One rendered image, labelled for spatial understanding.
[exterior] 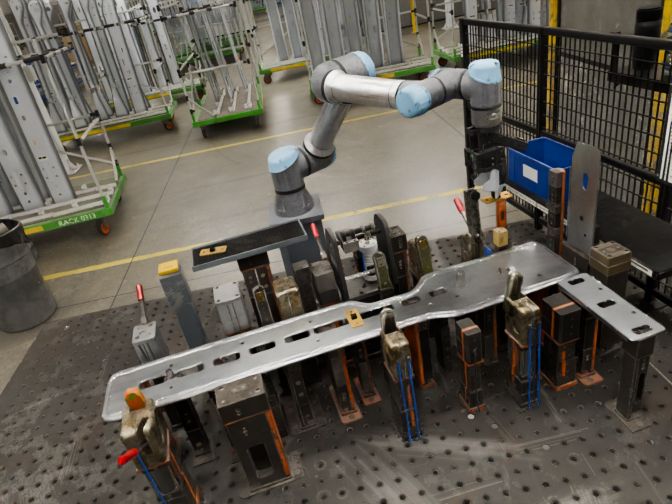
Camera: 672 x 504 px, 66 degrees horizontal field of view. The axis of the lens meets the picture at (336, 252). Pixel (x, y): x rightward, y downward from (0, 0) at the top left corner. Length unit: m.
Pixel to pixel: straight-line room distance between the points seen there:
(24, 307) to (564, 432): 3.55
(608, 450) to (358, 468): 0.65
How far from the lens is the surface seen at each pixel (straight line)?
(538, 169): 1.99
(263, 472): 1.53
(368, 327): 1.46
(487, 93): 1.35
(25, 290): 4.18
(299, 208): 1.92
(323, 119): 1.81
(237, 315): 1.55
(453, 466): 1.51
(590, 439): 1.59
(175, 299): 1.72
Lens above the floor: 1.90
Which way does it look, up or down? 29 degrees down
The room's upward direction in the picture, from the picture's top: 11 degrees counter-clockwise
